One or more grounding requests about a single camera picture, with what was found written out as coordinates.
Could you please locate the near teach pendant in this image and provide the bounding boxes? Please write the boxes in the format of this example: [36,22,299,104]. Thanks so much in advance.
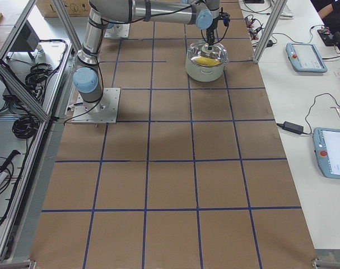
[313,127,340,179]

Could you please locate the teach pendant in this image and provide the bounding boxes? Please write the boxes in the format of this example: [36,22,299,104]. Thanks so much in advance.
[286,43,327,73]
[313,127,340,179]

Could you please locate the black coiled cables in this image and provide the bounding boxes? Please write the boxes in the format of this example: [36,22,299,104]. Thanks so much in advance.
[12,115,38,140]

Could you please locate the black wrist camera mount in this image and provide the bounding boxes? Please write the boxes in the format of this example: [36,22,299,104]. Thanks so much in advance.
[220,12,230,27]

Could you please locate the pale green cooking pot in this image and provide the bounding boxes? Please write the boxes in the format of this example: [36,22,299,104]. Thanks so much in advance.
[185,40,228,82]

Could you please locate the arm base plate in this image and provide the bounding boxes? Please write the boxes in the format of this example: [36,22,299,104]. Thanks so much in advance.
[71,88,120,124]
[104,23,130,39]

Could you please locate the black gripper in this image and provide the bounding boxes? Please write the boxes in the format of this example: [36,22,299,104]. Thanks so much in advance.
[206,16,221,50]

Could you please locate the cardboard box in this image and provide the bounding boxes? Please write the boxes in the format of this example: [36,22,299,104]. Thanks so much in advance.
[38,0,91,18]

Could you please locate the yellow corn cob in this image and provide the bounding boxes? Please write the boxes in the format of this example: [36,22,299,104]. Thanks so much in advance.
[193,57,221,67]

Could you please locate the far teach pendant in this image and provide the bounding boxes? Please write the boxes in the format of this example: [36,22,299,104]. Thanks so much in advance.
[286,43,327,73]

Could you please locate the black power adapter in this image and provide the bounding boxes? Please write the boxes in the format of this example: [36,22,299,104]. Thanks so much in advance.
[282,121,304,135]

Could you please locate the glass pot lid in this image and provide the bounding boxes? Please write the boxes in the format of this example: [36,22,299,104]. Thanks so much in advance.
[187,40,228,67]

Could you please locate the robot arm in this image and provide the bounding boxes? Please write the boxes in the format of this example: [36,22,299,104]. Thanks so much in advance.
[74,1,225,100]
[105,23,123,36]

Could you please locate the aluminium frame post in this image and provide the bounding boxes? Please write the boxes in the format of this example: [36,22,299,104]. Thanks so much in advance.
[253,0,287,63]

